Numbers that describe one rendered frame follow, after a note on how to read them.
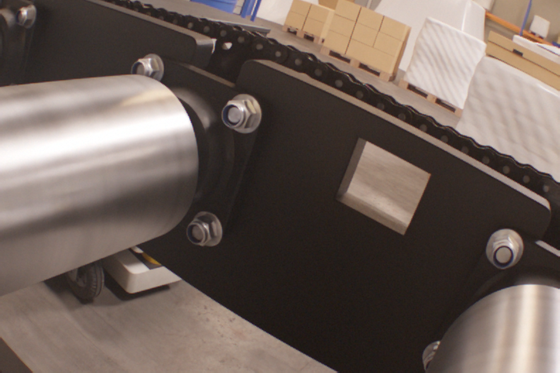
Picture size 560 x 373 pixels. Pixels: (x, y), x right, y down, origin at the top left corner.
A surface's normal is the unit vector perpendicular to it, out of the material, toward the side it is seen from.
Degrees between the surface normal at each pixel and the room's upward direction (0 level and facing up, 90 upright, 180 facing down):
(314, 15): 90
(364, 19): 90
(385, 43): 90
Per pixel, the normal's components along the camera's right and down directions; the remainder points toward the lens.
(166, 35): -0.49, 0.16
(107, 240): 0.72, 0.64
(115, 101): 0.57, -0.69
